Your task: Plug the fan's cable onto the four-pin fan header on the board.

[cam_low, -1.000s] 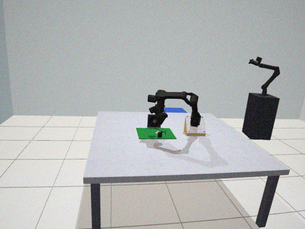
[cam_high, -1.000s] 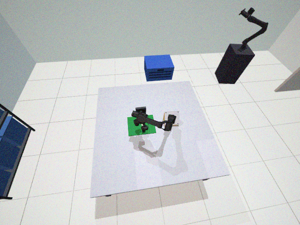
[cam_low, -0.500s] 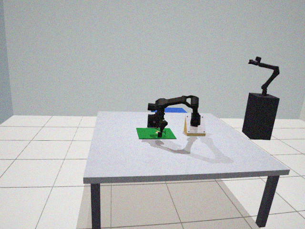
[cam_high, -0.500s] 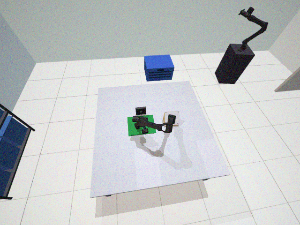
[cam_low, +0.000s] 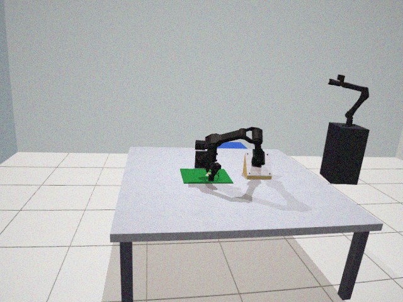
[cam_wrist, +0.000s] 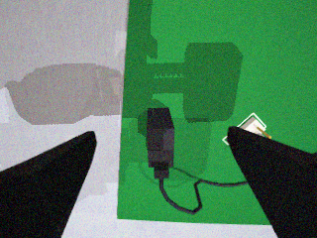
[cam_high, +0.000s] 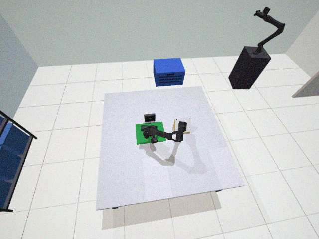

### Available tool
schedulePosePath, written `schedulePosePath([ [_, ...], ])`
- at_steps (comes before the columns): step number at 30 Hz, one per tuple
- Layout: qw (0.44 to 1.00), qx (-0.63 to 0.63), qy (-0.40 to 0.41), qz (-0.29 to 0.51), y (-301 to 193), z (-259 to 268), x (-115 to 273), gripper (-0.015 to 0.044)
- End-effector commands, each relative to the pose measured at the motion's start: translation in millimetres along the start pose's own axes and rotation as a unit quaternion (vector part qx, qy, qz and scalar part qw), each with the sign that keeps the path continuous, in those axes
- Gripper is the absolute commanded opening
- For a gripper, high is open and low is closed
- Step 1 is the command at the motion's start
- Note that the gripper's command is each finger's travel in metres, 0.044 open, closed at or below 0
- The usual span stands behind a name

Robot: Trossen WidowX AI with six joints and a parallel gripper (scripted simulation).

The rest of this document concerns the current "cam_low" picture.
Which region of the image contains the green circuit board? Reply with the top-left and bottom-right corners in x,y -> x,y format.
180,169 -> 233,184

